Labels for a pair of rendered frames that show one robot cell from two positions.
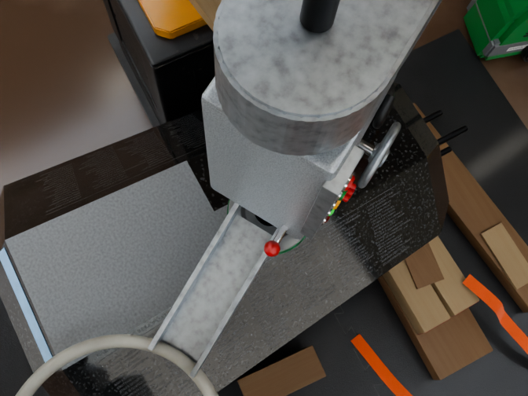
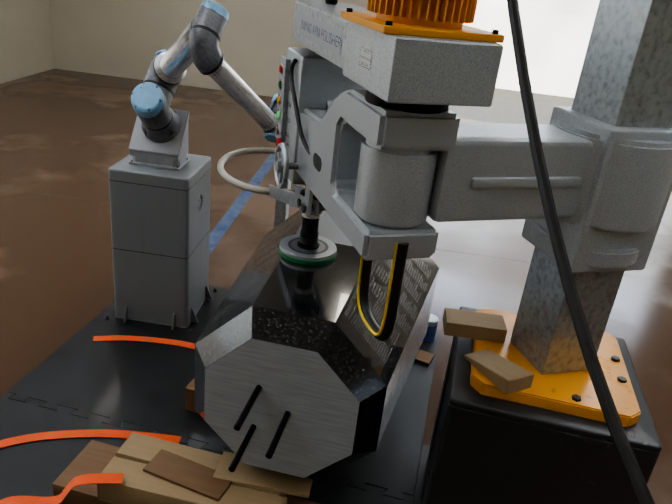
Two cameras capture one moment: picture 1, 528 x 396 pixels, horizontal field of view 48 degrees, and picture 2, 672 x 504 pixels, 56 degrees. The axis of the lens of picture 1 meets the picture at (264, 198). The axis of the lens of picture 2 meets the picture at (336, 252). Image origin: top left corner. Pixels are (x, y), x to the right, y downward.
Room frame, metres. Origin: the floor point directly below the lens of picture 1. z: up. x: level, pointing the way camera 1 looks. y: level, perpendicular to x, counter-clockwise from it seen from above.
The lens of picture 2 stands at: (2.06, -1.36, 1.87)
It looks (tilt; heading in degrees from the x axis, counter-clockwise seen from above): 25 degrees down; 138
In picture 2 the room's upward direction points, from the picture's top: 7 degrees clockwise
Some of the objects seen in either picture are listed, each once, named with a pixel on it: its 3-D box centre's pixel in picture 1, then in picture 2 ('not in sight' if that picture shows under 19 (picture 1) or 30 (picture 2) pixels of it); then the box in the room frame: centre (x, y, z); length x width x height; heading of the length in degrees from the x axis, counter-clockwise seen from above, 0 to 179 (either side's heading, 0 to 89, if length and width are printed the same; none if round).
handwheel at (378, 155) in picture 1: (363, 146); (291, 166); (0.47, -0.18, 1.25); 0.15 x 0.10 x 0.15; 159
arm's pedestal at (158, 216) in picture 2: not in sight; (163, 238); (-0.82, -0.03, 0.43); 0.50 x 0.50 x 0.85; 45
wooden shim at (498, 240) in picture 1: (507, 255); not in sight; (0.63, -0.99, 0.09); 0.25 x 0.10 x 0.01; 38
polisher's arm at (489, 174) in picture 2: not in sight; (546, 170); (1.18, 0.16, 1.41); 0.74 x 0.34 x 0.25; 70
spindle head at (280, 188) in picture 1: (309, 105); (326, 127); (0.48, -0.05, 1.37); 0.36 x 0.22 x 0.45; 159
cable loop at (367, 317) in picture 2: not in sight; (378, 280); (1.02, -0.26, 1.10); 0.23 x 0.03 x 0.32; 159
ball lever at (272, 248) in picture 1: (277, 239); not in sight; (0.26, -0.04, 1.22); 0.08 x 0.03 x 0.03; 159
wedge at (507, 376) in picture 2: not in sight; (497, 365); (1.21, 0.11, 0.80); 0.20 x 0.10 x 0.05; 168
